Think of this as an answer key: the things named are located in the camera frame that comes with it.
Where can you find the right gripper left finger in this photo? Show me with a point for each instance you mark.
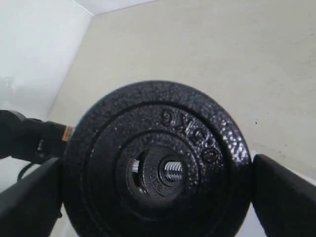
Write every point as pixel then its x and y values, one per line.
pixel 31 207

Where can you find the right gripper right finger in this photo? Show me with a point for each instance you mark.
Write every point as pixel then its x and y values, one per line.
pixel 284 202

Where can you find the chrome threaded dumbbell bar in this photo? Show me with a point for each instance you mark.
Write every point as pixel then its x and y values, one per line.
pixel 165 171

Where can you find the black weight plate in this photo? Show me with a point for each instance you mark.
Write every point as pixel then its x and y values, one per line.
pixel 99 194

